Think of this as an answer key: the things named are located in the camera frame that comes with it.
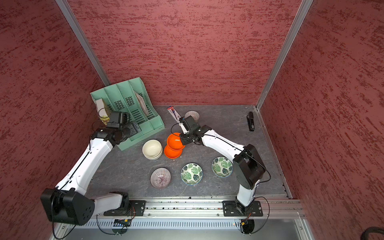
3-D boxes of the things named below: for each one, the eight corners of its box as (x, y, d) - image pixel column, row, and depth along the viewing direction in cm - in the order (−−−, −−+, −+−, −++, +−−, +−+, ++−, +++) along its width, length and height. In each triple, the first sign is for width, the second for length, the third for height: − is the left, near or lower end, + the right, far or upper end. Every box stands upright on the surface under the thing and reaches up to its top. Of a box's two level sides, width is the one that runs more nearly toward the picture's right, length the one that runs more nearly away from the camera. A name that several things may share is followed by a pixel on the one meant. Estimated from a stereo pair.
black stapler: (248, 130, 108) (250, 127, 104) (246, 115, 118) (248, 110, 114) (253, 131, 108) (255, 127, 104) (251, 115, 118) (253, 111, 114)
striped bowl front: (150, 189, 82) (148, 186, 78) (154, 170, 89) (152, 167, 84) (170, 189, 82) (169, 186, 78) (172, 170, 89) (171, 167, 85)
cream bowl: (143, 161, 91) (139, 156, 85) (147, 145, 99) (144, 139, 92) (161, 161, 91) (159, 156, 85) (164, 145, 99) (161, 139, 92)
